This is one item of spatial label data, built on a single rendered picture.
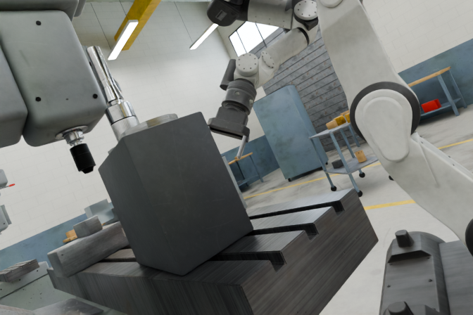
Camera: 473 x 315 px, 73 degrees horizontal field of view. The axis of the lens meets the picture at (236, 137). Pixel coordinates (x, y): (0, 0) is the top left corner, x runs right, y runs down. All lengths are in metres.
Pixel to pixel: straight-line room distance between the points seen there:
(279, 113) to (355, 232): 6.41
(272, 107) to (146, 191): 6.51
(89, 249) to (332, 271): 0.67
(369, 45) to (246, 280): 0.60
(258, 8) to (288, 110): 5.73
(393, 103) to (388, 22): 7.56
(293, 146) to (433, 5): 3.99
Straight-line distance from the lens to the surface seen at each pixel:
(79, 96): 0.92
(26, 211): 7.50
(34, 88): 0.92
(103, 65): 0.61
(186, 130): 0.44
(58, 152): 7.78
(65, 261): 0.93
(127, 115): 0.57
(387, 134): 0.74
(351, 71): 0.79
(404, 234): 1.09
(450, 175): 0.82
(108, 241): 0.95
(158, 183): 0.41
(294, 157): 6.88
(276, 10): 1.09
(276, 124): 6.88
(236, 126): 0.86
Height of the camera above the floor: 1.07
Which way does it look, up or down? 2 degrees up
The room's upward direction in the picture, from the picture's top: 24 degrees counter-clockwise
